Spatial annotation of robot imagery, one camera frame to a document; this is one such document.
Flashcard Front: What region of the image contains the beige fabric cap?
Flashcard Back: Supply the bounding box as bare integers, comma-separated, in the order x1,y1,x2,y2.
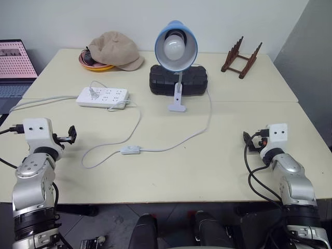
87,31,145,72

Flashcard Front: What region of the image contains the brown wooden rack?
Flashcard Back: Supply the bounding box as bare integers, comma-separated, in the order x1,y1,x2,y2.
220,36,264,80

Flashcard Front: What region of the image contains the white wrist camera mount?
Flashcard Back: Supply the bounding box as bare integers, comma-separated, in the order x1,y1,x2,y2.
259,123,288,159
22,118,65,157

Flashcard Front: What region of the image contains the blue desk lamp white clamp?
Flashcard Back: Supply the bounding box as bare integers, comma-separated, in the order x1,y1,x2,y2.
154,20,198,113

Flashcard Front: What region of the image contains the white power strip cord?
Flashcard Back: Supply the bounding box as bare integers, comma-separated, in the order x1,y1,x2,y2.
9,95,79,114

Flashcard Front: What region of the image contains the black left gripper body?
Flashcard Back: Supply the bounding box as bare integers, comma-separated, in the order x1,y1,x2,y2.
52,133,72,150

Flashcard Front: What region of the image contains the white light bulb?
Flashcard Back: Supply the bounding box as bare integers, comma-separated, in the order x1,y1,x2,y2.
162,35,186,61

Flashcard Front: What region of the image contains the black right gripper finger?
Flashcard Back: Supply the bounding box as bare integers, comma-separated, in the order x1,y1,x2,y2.
243,131,255,151

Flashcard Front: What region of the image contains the white power plug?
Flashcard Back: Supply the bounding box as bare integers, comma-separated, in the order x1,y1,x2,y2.
88,87,100,101

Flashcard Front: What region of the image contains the laptop with pink screen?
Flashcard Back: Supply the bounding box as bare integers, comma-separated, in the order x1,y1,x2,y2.
0,39,39,115

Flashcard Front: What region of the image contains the black foam block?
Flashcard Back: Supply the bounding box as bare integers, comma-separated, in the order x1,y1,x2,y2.
149,64,209,96

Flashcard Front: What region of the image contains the yellow and pink plate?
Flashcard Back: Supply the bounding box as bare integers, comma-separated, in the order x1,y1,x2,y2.
78,50,115,73

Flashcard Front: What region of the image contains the white lamp power cord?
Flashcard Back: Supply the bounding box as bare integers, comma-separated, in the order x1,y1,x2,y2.
81,63,213,170

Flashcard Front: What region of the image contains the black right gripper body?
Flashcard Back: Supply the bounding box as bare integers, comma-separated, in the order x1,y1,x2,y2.
247,136,268,155

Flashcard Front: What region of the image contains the dark rounded shape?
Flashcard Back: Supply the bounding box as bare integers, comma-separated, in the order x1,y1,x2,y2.
193,210,236,249
129,213,159,249

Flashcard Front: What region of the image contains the black caster wheel bracket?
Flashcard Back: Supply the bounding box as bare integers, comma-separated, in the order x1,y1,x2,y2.
79,234,107,249

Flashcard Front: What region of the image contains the white inline cord switch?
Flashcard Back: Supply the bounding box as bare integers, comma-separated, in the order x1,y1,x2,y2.
120,145,142,156

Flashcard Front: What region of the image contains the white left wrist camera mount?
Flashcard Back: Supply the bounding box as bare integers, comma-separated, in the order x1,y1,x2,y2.
22,118,65,157

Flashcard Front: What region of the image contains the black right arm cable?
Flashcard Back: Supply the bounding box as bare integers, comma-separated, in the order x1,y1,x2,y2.
244,128,286,210

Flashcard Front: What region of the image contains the white power strip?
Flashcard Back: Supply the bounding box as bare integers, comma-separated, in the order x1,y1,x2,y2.
76,87,131,109

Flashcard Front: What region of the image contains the black table base bar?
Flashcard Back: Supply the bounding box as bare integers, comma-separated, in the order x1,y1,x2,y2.
55,204,100,217

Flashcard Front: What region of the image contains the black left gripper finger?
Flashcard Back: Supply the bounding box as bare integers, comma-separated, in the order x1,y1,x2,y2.
67,125,78,145

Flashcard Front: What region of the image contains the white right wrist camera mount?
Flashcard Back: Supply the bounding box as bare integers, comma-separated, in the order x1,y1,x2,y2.
259,123,288,159

